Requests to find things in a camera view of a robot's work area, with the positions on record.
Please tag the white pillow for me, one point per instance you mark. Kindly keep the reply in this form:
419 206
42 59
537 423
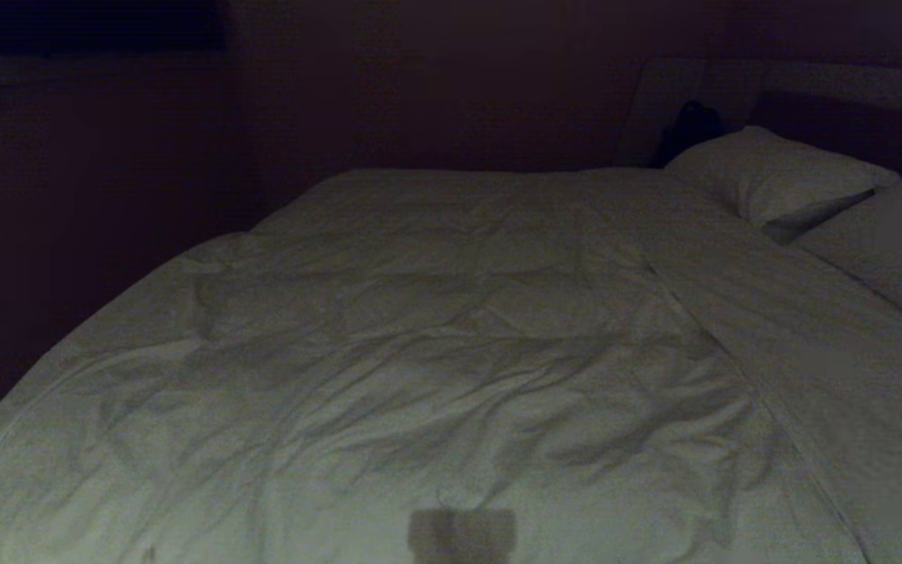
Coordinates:
772 174
893 251

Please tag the white bed sheet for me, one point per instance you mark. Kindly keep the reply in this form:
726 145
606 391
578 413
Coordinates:
850 392

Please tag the black bag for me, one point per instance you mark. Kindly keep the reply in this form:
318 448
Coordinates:
690 129

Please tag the white rumpled duvet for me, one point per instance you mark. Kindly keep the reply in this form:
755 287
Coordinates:
388 352

